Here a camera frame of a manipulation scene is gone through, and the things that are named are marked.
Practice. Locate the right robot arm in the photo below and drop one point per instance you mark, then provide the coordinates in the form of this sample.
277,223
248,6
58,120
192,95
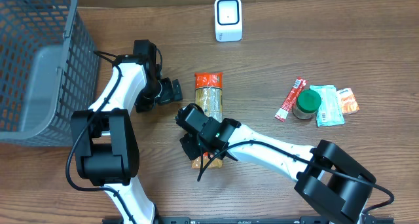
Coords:
328,178

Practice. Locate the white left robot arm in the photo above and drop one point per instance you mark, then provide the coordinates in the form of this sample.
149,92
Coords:
105,154

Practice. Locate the teal tissue pack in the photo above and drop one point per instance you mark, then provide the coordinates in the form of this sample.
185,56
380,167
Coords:
329,112

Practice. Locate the red stick sachet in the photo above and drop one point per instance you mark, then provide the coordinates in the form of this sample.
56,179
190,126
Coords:
290,100

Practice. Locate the orange tissue pack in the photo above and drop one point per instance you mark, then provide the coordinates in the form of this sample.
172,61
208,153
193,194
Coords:
347,101

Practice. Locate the white barcode scanner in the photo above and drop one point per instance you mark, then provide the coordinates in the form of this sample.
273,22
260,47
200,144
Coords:
228,20

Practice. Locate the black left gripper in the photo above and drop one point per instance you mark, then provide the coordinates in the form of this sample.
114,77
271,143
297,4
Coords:
176,90

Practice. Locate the grey plastic basket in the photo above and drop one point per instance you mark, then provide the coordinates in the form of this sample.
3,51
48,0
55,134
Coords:
49,69

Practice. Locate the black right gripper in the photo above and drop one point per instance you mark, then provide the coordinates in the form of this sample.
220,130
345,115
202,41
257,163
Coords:
189,145

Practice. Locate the green lid jar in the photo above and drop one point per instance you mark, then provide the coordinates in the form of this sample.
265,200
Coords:
307,104

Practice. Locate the orange spaghetti package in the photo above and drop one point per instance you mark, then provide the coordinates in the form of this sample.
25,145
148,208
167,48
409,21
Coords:
208,94

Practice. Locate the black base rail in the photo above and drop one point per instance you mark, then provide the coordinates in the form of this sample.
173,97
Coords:
301,220

